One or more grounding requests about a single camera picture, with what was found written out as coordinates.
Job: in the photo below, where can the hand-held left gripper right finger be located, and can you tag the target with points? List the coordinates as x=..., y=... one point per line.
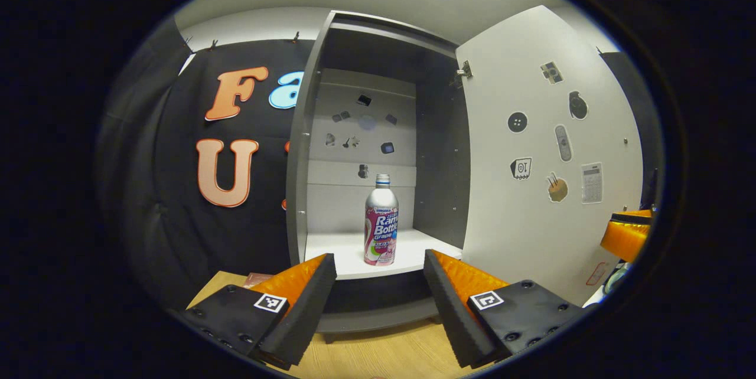
x=452, y=314

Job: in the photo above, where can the small white tray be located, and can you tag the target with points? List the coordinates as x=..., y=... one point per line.
x=595, y=299

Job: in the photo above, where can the brown cover book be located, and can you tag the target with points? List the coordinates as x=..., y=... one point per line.
x=258, y=280

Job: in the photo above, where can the silver bottle pink label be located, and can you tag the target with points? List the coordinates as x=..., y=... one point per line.
x=381, y=219

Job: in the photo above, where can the white cabinet shelf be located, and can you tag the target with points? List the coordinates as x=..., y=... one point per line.
x=354, y=255

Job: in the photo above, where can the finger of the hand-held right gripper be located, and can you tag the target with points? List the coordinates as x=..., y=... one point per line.
x=626, y=237

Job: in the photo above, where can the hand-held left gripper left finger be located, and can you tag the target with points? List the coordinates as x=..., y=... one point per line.
x=307, y=308

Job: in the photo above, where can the grey cabinet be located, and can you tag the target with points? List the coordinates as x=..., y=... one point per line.
x=440, y=190

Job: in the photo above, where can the white cabinet door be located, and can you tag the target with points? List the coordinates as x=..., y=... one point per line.
x=514, y=237

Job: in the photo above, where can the metal cabinet hinge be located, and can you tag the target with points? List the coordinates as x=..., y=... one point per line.
x=465, y=71

